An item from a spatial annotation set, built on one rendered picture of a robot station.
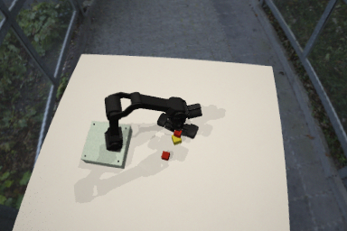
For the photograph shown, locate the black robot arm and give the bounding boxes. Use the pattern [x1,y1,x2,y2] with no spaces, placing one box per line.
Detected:
[104,92,202,152]

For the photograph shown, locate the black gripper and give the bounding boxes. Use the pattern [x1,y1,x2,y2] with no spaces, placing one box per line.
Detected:
[157,113,199,139]

